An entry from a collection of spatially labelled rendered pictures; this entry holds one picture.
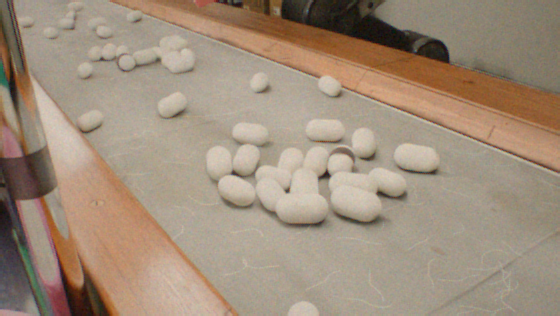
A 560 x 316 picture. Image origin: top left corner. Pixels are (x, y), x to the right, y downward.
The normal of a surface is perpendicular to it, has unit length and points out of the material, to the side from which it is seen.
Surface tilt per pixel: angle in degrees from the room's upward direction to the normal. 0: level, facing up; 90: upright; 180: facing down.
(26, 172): 90
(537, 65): 89
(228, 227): 0
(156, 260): 0
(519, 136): 45
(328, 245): 0
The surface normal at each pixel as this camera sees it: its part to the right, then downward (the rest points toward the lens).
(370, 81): -0.61, -0.43
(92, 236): -0.04, -0.89
